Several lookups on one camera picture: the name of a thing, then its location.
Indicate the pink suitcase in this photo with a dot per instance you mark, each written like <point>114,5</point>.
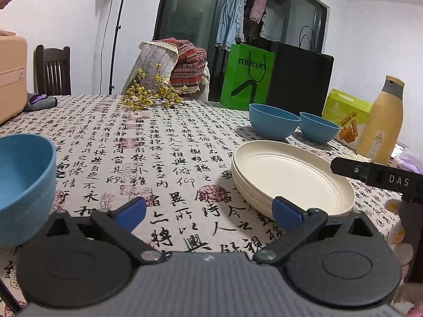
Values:
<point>11,82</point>

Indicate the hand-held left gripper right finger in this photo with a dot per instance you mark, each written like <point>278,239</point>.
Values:
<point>287,213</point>

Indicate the green paper bag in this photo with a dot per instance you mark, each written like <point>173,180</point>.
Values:
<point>238,82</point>

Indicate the person's right hand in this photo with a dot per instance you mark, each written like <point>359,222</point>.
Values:
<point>396,236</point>

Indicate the cream ribbed plate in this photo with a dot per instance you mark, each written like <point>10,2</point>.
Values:
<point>238,181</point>
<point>290,175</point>
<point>251,203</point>

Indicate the hanging light blue shirt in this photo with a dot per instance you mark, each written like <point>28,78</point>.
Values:
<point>231,16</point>

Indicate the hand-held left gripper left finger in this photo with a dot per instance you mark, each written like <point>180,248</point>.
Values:
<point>132,211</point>

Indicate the yellow bottle with grey cap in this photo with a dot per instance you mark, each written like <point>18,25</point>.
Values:
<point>380,125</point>

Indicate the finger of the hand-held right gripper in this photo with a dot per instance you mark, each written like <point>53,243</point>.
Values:
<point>350,170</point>

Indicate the blue bowl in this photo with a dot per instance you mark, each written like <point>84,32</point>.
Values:
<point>319,128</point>
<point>23,185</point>
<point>272,122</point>

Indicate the hanging white garment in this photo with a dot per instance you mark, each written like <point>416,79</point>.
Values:
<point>272,26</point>

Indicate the yellow-green snack box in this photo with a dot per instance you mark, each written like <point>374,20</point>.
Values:
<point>337,105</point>

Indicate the dark wooden chair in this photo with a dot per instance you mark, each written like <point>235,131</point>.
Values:
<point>53,54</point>

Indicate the yellow flower branch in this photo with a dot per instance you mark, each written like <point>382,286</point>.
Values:
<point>142,95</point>

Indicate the black framed sliding glass door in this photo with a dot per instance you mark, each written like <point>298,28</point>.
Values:
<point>185,6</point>

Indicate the black paper bag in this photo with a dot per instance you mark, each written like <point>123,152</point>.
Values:
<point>297,79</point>

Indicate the hanging pink garment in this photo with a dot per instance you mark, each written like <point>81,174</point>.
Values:
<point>257,6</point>

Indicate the purple grey pouch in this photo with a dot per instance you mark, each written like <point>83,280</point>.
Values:
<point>39,100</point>

